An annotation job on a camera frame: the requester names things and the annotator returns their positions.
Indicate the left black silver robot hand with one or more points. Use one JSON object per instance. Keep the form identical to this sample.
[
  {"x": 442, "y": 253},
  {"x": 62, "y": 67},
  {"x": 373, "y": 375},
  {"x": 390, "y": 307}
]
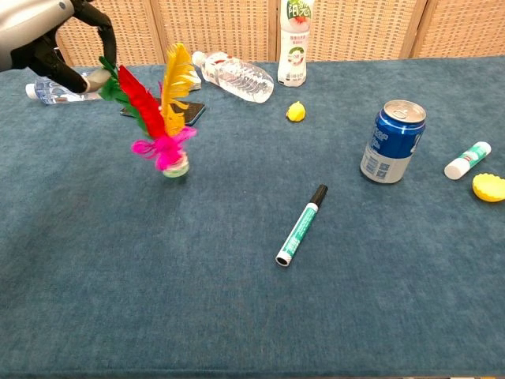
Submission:
[{"x": 27, "y": 31}]

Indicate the pink feather shuttlecock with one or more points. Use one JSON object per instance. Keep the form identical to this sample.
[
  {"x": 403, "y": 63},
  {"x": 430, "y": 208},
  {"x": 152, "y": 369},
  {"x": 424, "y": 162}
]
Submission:
[{"x": 148, "y": 110}]

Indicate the square clear water bottle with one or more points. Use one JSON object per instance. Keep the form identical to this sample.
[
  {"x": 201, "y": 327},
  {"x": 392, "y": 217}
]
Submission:
[{"x": 49, "y": 92}]

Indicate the black smartphone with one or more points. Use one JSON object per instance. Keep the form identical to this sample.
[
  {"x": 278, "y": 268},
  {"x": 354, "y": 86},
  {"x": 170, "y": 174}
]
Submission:
[{"x": 193, "y": 110}]

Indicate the round red-label water bottle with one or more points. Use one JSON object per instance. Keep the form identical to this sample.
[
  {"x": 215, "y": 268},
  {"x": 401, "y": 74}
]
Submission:
[{"x": 240, "y": 81}]

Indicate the yellow-cap white drink bottle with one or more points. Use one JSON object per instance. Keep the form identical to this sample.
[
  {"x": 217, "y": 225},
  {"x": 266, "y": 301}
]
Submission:
[{"x": 294, "y": 59}]

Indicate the small crumpled yellow object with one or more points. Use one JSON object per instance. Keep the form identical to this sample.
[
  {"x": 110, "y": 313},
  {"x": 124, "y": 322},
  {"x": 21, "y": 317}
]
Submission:
[{"x": 296, "y": 112}]

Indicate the woven folding screen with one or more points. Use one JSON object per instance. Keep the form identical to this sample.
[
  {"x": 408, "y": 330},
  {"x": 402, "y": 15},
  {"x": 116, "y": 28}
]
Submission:
[{"x": 355, "y": 27}]

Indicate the green marker with black cap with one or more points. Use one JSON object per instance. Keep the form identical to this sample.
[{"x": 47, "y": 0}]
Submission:
[{"x": 301, "y": 227}]

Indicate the blue table mat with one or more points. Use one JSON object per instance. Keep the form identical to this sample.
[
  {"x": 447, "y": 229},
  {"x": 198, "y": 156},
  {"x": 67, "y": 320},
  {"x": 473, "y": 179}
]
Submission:
[{"x": 236, "y": 300}]

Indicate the blue white drink can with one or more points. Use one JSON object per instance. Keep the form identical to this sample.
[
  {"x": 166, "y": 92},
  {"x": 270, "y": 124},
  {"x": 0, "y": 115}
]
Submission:
[{"x": 388, "y": 150}]

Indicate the green white glue stick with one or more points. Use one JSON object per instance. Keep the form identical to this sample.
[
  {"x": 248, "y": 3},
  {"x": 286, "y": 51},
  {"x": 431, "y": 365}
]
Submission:
[{"x": 467, "y": 160}]

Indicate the yellow bottle cap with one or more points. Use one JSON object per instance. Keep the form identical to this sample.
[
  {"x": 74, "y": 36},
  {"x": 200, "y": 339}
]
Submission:
[{"x": 491, "y": 188}]

